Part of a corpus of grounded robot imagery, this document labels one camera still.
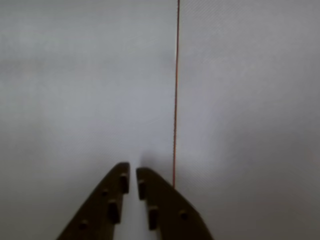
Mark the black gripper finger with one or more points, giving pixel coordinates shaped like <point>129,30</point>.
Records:
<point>172,212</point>
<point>100,212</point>

